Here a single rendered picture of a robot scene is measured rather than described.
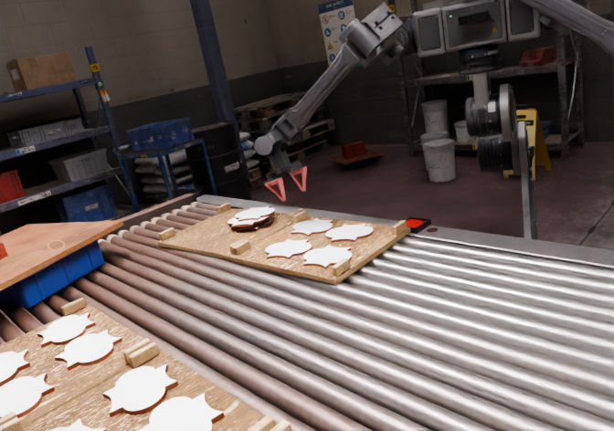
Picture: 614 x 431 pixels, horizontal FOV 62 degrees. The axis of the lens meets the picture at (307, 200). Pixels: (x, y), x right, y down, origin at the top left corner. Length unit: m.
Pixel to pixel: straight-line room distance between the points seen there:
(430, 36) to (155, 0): 5.56
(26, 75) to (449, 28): 4.46
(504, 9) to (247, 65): 6.22
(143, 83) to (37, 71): 1.59
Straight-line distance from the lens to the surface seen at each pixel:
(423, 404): 0.88
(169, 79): 7.04
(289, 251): 1.47
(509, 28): 1.87
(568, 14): 1.37
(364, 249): 1.41
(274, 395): 0.97
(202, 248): 1.69
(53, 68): 5.72
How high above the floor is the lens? 1.48
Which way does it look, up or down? 16 degrees down
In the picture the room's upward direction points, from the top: 11 degrees counter-clockwise
